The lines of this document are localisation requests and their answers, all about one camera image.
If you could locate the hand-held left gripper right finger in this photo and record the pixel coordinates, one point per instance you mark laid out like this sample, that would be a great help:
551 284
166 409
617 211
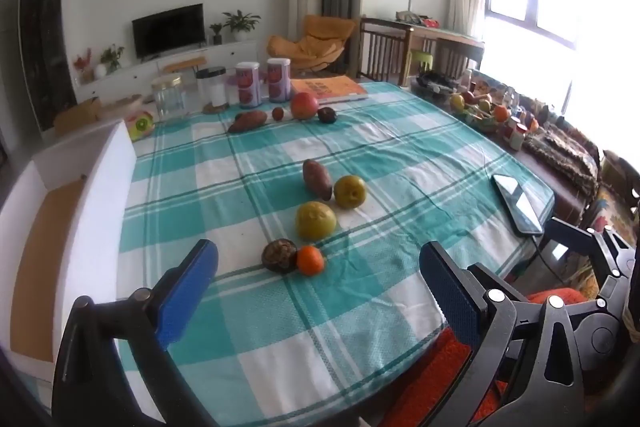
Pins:
450 297

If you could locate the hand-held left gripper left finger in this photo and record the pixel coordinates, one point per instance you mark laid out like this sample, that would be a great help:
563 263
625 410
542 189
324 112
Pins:
187 297

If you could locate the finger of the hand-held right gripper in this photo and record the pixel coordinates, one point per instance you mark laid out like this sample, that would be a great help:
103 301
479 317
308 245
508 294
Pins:
575 232

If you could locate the dark brown wrinkled fruit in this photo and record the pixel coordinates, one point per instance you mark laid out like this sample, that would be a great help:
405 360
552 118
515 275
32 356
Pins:
280 255

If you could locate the small orange mandarin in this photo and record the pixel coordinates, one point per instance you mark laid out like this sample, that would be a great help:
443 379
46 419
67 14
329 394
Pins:
310 260

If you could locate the orange-brown sweet potato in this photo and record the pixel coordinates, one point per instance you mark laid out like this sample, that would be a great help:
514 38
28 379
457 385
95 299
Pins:
247 121

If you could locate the bowl of colourful fruits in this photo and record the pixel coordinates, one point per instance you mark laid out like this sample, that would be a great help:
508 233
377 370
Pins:
475 112

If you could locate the black smartphone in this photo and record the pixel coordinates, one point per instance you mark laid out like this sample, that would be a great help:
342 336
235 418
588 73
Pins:
517 204

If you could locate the brown patterned blanket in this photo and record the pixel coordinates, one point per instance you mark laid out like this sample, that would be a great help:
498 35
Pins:
565 152

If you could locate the orange seat cushion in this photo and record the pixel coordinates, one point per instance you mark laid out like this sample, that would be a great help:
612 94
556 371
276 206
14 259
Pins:
440 382

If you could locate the small jar with red lid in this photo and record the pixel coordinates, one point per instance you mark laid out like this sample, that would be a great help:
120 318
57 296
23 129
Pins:
515 129

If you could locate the white storage box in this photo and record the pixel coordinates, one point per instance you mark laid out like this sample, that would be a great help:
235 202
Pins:
100 187

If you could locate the yellow-green round fruit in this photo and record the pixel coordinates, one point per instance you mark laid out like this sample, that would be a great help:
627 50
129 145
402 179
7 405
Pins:
350 191
315 219

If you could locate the teal checkered tablecloth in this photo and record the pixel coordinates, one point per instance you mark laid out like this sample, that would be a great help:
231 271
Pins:
380 147

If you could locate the purple-red sweet potato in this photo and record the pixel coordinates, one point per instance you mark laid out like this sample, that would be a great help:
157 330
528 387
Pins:
317 177

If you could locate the kiwi-print box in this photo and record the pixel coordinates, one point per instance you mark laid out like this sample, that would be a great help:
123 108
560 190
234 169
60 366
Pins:
139 125

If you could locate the woven brown coaster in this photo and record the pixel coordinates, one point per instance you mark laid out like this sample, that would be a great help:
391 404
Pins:
216 109

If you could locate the glass jar with gold lid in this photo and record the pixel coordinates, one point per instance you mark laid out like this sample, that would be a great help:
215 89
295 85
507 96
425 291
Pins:
169 99

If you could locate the black basket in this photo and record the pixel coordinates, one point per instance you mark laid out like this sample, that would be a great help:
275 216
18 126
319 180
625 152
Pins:
437 84

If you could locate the small dark red fruit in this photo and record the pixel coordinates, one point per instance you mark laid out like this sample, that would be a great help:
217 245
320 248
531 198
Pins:
278 113

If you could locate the clear jar with black lid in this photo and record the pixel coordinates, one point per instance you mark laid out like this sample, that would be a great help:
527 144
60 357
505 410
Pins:
212 89

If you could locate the wooden slatted chair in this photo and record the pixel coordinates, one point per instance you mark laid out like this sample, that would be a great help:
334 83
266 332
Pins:
457 57
380 52

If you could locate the dark purple plum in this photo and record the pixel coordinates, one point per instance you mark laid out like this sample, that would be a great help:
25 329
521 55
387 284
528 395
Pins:
326 114

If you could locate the red-labelled white canister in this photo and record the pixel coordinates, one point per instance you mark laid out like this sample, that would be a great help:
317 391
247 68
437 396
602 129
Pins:
278 79
247 84

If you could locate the red apple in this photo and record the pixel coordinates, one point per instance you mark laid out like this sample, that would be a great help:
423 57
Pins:
304 105

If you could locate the green plastic stool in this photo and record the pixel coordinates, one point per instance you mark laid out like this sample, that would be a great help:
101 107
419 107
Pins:
420 58

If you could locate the wooden dining table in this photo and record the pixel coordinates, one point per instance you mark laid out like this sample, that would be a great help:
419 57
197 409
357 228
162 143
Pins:
445 34

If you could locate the orange book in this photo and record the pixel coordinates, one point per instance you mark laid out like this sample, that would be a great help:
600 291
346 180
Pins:
330 88

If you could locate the white television cabinet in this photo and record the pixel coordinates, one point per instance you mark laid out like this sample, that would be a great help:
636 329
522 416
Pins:
225 57

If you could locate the green plant in white vase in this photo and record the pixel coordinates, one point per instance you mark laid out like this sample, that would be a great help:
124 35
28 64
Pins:
111 57

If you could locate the red flower bouquet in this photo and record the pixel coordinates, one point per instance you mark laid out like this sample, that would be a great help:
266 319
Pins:
84 64

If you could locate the small potted plant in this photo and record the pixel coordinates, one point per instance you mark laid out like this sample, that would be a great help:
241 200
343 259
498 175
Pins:
216 32

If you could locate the black television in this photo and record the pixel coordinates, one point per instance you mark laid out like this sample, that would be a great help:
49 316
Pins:
167 29

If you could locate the large green potted plant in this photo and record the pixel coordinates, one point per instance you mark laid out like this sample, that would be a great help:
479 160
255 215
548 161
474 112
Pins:
240 24

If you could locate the dark glass cabinet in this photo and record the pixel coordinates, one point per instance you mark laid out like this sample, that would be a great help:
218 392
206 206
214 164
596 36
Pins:
40 42

